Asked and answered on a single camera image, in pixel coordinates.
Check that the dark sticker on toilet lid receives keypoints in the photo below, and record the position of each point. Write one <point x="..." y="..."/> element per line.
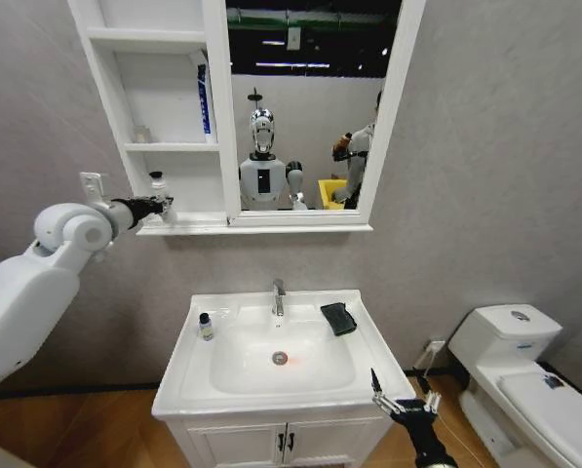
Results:
<point x="554" y="382"/>

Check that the chrome sink drain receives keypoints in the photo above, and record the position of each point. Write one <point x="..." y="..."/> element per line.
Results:
<point x="280" y="357"/>

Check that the chrome toilet flush button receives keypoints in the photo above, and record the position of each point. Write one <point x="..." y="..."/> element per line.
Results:
<point x="520" y="315"/>

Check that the white wall cabinet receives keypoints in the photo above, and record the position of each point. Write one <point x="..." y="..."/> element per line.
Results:
<point x="173" y="97"/>

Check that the white toilet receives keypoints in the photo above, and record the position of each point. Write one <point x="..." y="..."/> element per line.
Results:
<point x="524" y="390"/>

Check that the blue and white tube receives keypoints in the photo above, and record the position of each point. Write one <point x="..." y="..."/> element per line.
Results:
<point x="205" y="102"/>

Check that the chrome faucet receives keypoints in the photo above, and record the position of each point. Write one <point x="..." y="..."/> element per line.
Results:
<point x="278" y="297"/>

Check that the white ceramic washbasin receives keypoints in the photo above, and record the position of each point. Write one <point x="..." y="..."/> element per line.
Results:
<point x="281" y="380"/>

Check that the white vanity cabinet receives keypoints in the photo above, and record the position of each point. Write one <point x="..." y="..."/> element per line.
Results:
<point x="232" y="443"/>

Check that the white bottle with black cap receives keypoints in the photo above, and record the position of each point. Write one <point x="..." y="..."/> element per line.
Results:
<point x="158" y="187"/>

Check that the white wall outlet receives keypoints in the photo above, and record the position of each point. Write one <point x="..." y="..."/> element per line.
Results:
<point x="436" y="351"/>

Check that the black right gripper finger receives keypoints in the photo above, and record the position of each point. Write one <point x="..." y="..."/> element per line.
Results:
<point x="432" y="401"/>
<point x="382" y="397"/>

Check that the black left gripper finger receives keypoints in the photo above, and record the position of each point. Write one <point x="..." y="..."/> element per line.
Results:
<point x="166" y="209"/>
<point x="161" y="199"/>

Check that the small clear bottle dark cap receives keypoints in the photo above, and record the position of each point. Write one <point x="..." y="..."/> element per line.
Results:
<point x="205" y="329"/>

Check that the cabinet mirror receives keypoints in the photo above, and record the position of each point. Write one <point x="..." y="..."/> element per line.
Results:
<point x="315" y="97"/>

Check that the small translucent cup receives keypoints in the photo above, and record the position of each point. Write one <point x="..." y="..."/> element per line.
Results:
<point x="141" y="135"/>

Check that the black folded towel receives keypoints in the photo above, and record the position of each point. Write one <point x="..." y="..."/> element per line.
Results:
<point x="338" y="319"/>

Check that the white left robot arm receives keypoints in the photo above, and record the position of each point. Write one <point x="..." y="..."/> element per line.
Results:
<point x="25" y="297"/>

